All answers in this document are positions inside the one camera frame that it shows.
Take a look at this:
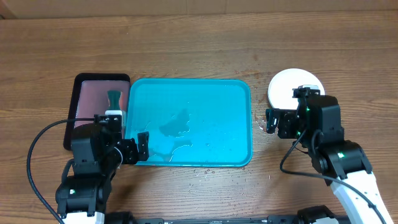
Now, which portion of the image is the white plate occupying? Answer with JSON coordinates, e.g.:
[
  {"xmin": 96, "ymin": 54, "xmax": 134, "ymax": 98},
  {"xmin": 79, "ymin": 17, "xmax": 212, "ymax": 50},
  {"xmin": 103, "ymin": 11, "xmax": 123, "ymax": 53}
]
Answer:
[{"xmin": 267, "ymin": 68, "xmax": 325, "ymax": 110}]

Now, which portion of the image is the pink green sponge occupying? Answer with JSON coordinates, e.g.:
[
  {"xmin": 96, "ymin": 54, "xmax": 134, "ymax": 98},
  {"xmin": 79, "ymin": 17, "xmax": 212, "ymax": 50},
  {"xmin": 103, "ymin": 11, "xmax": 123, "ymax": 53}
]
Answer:
[{"xmin": 107, "ymin": 90, "xmax": 121, "ymax": 110}]

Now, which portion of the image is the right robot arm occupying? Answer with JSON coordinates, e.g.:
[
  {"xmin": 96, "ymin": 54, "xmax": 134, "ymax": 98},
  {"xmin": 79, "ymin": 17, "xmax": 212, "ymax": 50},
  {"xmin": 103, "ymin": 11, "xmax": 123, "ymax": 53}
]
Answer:
[{"xmin": 266, "ymin": 94, "xmax": 393, "ymax": 223}]

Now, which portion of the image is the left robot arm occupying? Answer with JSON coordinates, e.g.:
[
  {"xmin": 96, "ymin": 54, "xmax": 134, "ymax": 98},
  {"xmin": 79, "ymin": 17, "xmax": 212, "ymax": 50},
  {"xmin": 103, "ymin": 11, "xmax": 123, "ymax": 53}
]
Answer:
[{"xmin": 55, "ymin": 123, "xmax": 149, "ymax": 224}]

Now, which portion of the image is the teal plastic tray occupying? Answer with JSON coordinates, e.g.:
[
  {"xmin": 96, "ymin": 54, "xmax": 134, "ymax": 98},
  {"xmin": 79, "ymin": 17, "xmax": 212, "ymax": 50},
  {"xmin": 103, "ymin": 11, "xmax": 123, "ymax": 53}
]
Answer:
[{"xmin": 125, "ymin": 78, "xmax": 253, "ymax": 167}]

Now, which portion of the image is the black water tray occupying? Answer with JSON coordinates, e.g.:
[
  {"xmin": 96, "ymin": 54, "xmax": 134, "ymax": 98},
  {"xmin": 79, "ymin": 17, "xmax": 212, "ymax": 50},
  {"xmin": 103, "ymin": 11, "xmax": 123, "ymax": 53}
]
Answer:
[{"xmin": 63, "ymin": 73, "xmax": 131, "ymax": 151}]

